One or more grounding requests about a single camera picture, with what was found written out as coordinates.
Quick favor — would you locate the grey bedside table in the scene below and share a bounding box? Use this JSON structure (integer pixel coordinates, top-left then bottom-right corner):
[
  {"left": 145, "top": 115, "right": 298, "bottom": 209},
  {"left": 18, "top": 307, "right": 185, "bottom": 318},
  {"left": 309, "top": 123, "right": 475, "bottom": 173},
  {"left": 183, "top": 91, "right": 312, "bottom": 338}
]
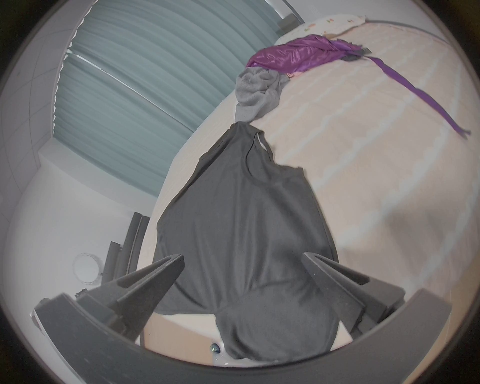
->
[{"left": 279, "top": 14, "right": 299, "bottom": 36}]

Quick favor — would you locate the black T-shirt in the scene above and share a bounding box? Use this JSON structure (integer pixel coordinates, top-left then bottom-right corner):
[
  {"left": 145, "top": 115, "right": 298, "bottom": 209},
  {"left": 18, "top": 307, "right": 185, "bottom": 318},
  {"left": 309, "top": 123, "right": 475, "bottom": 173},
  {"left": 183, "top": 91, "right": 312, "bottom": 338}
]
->
[{"left": 152, "top": 122, "right": 340, "bottom": 362}]

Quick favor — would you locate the black chest of drawers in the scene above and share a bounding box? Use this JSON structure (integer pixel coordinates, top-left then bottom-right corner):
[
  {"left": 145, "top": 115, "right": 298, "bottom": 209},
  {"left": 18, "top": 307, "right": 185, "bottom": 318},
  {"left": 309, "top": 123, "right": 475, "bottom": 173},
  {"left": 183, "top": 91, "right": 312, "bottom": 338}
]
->
[{"left": 122, "top": 212, "right": 151, "bottom": 279}]

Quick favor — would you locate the round white mirror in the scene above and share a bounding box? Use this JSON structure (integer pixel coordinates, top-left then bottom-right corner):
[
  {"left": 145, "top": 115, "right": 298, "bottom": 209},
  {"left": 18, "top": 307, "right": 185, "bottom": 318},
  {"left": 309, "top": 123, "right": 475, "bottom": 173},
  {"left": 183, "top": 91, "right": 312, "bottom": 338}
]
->
[{"left": 72, "top": 253, "right": 103, "bottom": 284}]

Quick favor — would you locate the grey garment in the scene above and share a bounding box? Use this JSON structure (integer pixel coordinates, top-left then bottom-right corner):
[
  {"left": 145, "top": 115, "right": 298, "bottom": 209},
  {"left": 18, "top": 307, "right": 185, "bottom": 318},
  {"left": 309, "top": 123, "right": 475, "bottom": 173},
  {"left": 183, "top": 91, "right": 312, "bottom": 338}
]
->
[{"left": 234, "top": 67, "right": 291, "bottom": 124}]

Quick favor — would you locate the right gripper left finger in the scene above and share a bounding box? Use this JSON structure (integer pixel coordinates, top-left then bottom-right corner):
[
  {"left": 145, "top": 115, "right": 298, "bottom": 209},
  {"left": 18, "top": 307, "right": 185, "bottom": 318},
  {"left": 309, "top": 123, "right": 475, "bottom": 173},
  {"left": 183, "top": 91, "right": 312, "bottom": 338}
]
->
[{"left": 77, "top": 254, "right": 185, "bottom": 337}]

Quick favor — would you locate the white printed pillow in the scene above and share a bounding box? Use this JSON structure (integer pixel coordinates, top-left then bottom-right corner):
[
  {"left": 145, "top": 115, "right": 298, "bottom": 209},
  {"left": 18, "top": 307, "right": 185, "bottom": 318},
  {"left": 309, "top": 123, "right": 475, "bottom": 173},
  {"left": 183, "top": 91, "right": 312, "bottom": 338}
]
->
[{"left": 277, "top": 14, "right": 366, "bottom": 45}]

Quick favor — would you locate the bed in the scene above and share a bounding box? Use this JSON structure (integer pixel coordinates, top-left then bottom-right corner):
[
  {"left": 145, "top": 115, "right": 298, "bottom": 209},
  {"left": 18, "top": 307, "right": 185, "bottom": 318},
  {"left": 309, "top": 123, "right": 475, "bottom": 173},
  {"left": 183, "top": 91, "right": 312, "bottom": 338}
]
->
[{"left": 140, "top": 0, "right": 480, "bottom": 366}]

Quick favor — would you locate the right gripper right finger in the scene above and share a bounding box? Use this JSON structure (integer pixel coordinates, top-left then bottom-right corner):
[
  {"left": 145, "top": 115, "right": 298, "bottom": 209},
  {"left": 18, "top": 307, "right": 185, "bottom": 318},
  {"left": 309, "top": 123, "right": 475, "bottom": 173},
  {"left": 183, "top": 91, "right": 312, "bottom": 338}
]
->
[{"left": 302, "top": 252, "right": 406, "bottom": 335}]

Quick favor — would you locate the purple satin garment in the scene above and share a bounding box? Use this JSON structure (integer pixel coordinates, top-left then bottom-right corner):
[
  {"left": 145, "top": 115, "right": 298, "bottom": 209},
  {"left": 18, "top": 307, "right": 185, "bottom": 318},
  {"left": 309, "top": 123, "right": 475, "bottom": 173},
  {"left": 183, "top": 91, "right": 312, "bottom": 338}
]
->
[{"left": 247, "top": 34, "right": 472, "bottom": 140}]

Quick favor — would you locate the blue-green curtain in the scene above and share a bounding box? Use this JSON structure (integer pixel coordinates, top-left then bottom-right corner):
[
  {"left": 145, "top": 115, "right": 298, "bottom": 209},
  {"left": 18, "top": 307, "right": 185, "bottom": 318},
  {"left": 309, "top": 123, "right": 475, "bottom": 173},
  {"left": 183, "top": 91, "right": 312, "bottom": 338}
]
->
[
  {"left": 67, "top": 0, "right": 290, "bottom": 133},
  {"left": 52, "top": 52, "right": 196, "bottom": 197}
]

